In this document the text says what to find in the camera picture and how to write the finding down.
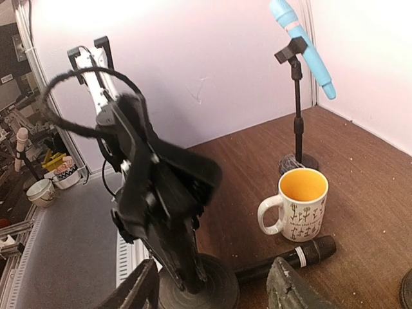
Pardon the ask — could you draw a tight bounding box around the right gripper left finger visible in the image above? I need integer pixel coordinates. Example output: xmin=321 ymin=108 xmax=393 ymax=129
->
xmin=96 ymin=259 xmax=160 ymax=309

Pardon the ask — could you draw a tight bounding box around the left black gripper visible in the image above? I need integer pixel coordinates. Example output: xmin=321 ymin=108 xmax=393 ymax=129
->
xmin=111 ymin=180 xmax=207 ymax=292

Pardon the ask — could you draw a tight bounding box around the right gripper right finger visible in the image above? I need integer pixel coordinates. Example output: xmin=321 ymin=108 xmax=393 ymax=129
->
xmin=266 ymin=257 xmax=337 ymax=309

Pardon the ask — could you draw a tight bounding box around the tall black phone stand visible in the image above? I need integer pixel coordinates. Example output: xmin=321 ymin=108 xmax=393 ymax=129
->
xmin=158 ymin=254 xmax=239 ymax=309

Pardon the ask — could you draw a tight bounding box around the short stand with clip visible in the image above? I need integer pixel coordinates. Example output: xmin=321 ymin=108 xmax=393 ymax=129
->
xmin=399 ymin=270 xmax=412 ymax=309

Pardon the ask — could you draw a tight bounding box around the short stand with taped base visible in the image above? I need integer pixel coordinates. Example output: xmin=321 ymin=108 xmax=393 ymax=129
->
xmin=274 ymin=39 xmax=319 ymax=175

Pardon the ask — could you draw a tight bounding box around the blue toy microphone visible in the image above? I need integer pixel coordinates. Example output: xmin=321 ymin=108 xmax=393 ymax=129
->
xmin=270 ymin=0 xmax=337 ymax=100

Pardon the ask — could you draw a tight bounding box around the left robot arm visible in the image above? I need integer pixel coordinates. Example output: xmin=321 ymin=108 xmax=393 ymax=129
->
xmin=68 ymin=37 xmax=222 ymax=294

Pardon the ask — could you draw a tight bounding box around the background patterned cup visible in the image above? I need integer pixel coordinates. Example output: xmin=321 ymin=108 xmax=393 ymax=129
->
xmin=51 ymin=156 xmax=80 ymax=190

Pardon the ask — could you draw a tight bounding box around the white mug orange inside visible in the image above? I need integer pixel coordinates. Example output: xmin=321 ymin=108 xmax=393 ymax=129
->
xmin=257 ymin=168 xmax=329 ymax=243

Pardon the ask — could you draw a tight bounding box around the background white bowl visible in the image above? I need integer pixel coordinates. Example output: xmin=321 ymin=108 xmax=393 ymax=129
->
xmin=26 ymin=179 xmax=55 ymax=208

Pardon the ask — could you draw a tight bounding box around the background beige microphone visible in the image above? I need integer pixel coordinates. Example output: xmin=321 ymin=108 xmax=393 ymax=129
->
xmin=14 ymin=127 xmax=30 ymax=172

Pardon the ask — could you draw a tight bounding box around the black wireless microphone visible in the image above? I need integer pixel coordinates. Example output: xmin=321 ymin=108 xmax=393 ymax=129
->
xmin=235 ymin=235 xmax=337 ymax=285

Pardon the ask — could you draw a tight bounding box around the front aluminium rail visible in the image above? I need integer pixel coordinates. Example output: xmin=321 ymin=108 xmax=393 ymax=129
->
xmin=0 ymin=180 xmax=152 ymax=309

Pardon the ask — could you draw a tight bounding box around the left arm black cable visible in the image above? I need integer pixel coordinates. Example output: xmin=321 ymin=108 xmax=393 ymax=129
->
xmin=41 ymin=66 xmax=149 ymax=139

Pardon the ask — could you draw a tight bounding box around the left aluminium frame post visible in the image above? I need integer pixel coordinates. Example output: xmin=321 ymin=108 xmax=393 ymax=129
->
xmin=300 ymin=1 xmax=321 ymax=106

